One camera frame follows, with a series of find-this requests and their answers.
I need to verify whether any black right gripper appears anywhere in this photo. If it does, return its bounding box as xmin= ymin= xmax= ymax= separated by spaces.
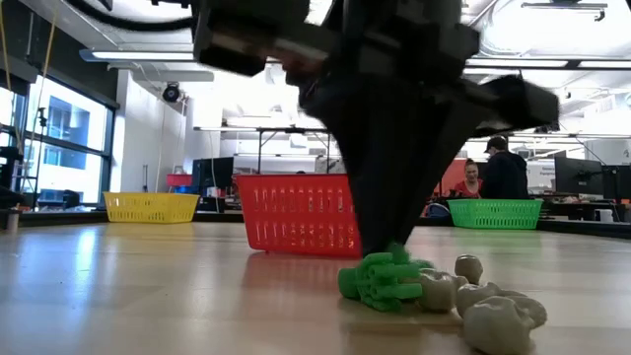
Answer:
xmin=191 ymin=0 xmax=562 ymax=257

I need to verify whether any green monster figure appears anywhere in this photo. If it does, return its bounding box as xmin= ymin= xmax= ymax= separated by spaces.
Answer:
xmin=337 ymin=250 xmax=425 ymax=314
xmin=384 ymin=242 xmax=435 ymax=271

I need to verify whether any red plastic basket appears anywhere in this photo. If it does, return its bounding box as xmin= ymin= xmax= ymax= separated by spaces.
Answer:
xmin=234 ymin=173 xmax=364 ymax=259

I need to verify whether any orange fabric partition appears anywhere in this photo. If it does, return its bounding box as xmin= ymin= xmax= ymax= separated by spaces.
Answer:
xmin=433 ymin=158 xmax=469 ymax=198

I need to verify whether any blue round bag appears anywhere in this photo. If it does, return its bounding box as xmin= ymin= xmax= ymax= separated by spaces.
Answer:
xmin=425 ymin=202 xmax=452 ymax=220

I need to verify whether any person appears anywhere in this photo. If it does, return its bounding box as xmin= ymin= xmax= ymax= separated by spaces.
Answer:
xmin=452 ymin=158 xmax=487 ymax=200
xmin=480 ymin=135 xmax=529 ymax=201

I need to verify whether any patterned box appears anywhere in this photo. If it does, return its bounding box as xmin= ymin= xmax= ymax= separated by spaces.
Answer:
xmin=314 ymin=156 xmax=346 ymax=175

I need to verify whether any green plastic basket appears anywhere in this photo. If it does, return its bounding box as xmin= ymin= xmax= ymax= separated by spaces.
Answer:
xmin=447 ymin=198 xmax=544 ymax=231

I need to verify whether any black computer monitor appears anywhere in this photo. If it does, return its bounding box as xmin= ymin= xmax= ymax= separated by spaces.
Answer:
xmin=190 ymin=156 xmax=236 ymax=197
xmin=553 ymin=156 xmax=605 ymax=197
xmin=600 ymin=165 xmax=631 ymax=201

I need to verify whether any yellow plastic basket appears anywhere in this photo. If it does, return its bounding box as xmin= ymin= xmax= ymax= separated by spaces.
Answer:
xmin=103 ymin=191 xmax=201 ymax=224

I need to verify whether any long LED light bar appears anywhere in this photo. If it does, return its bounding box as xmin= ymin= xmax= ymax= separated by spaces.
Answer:
xmin=79 ymin=47 xmax=631 ymax=71

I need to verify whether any large window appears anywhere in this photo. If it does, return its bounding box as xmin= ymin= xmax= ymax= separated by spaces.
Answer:
xmin=0 ymin=73 xmax=117 ymax=211

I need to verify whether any black tripod stand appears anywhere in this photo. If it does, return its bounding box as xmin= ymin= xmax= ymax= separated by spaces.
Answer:
xmin=33 ymin=106 xmax=49 ymax=196

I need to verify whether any black equipment rack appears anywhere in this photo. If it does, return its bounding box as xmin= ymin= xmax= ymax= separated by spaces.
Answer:
xmin=0 ymin=145 xmax=27 ymax=211

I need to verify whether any black metal station frame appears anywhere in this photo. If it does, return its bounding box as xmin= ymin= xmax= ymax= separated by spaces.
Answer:
xmin=193 ymin=124 xmax=631 ymax=175

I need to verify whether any silver ventilation duct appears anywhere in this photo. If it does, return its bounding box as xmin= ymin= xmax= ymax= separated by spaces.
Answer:
xmin=480 ymin=0 xmax=543 ymax=56

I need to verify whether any black aluminium table frame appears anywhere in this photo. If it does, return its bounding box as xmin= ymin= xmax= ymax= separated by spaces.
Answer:
xmin=0 ymin=209 xmax=631 ymax=242

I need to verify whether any yellow extension cable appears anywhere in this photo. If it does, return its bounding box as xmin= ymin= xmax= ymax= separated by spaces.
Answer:
xmin=0 ymin=0 xmax=56 ymax=208

